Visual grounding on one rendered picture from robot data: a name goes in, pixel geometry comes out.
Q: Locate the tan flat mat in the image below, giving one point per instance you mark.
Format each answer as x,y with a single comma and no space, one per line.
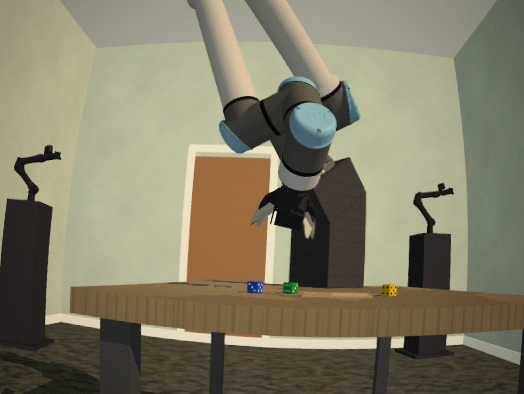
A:
335,295

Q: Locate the blue die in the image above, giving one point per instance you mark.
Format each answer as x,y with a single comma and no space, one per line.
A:
254,287

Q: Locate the yellow die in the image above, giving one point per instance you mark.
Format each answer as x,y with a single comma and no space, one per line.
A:
388,290

